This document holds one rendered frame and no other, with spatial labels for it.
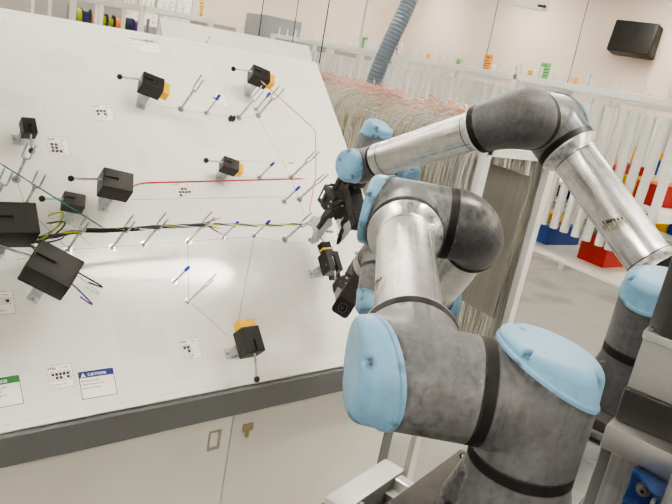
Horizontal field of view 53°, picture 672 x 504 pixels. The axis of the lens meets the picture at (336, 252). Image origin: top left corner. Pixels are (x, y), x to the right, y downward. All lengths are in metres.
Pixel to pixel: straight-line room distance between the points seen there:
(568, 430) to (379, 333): 0.21
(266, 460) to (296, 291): 0.44
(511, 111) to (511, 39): 11.51
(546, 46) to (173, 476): 11.11
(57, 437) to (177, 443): 0.31
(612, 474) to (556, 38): 11.33
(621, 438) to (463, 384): 0.32
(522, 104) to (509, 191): 1.34
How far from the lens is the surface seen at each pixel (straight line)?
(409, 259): 0.87
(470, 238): 1.07
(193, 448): 1.68
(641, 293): 1.17
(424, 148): 1.39
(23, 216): 1.42
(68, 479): 1.57
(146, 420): 1.51
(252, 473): 1.83
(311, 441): 1.90
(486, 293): 2.70
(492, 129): 1.30
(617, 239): 1.33
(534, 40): 12.43
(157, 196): 1.72
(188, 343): 1.58
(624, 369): 1.20
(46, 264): 1.39
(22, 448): 1.44
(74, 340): 1.50
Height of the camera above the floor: 1.64
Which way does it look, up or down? 16 degrees down
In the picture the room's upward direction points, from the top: 11 degrees clockwise
